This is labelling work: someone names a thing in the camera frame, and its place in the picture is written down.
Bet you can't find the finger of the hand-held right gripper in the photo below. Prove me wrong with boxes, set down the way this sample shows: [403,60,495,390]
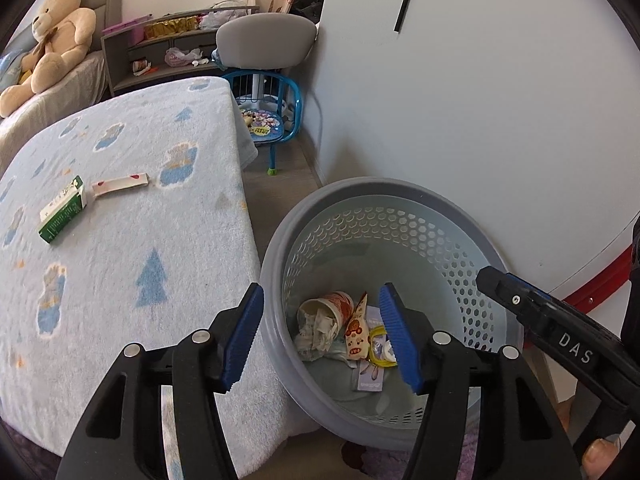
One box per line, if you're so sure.
[475,266,551,333]
[546,295,601,331]

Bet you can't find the grey perforated plastic basket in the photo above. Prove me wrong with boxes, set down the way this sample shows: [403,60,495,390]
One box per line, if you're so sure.
[259,176,526,448]

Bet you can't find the pink plastic box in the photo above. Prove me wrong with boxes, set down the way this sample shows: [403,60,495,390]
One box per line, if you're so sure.
[111,16,153,43]

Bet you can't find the grey chair back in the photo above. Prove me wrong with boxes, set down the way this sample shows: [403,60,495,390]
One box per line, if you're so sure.
[215,14,319,72]

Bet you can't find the person's right hand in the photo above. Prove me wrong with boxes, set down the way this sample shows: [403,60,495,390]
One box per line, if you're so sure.
[582,437,623,478]

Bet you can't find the white bags pile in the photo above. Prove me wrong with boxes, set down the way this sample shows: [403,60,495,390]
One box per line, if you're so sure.
[200,2,248,31]

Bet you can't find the pale blue wipe packet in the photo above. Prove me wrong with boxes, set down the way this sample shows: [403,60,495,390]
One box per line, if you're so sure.
[325,337,363,368]

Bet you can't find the beige teddy bear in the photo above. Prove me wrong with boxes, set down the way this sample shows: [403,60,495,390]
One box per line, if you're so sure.
[0,0,97,118]

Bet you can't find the yellow white wrapper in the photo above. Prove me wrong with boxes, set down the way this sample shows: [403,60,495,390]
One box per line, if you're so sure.
[367,327,401,368]

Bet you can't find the white strip wrapper red hearts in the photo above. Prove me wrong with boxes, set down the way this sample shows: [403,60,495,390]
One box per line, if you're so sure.
[91,172,150,198]

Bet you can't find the blue printed pillow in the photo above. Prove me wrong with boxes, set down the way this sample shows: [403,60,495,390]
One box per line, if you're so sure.
[0,50,31,91]

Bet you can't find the gold foil packages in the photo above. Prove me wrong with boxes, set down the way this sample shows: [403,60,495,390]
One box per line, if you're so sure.
[145,16,201,40]

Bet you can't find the white paper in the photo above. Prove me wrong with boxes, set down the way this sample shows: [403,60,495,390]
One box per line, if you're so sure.
[294,310,346,361]

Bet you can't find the white wardrobe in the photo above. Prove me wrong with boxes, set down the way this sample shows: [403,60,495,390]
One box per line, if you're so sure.
[280,0,640,306]

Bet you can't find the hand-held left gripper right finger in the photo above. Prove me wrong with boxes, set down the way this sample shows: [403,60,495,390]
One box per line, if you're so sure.
[378,283,573,480]

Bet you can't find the pink plastic bag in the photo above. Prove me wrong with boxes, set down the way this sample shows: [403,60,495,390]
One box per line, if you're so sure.
[165,47,203,67]

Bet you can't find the cartoon print toothpaste box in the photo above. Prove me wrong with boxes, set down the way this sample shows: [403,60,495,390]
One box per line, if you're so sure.
[357,360,386,392]

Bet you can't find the blue printed blanket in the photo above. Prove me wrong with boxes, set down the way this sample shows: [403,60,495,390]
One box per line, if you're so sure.
[0,76,321,466]

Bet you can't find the green white carton box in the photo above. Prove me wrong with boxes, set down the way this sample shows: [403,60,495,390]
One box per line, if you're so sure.
[39,176,88,245]

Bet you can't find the cartoon print snack wrapper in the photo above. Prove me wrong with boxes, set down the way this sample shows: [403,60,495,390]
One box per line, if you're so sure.
[342,292,373,361]

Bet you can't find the bed with beige sheet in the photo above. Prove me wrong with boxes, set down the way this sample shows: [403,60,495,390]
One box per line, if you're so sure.
[0,52,108,161]

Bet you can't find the grey shelf unit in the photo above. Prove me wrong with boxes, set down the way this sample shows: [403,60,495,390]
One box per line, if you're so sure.
[101,6,261,97]

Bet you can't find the paper cup with orange print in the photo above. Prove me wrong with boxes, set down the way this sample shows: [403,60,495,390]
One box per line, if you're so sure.
[297,291,356,331]

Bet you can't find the blue child chair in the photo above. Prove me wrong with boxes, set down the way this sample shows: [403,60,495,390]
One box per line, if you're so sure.
[220,70,304,177]

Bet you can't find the purple fluffy rug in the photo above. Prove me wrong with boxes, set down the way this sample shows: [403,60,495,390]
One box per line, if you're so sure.
[342,440,416,480]

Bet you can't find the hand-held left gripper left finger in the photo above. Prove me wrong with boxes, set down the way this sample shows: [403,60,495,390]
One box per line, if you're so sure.
[55,282,265,480]

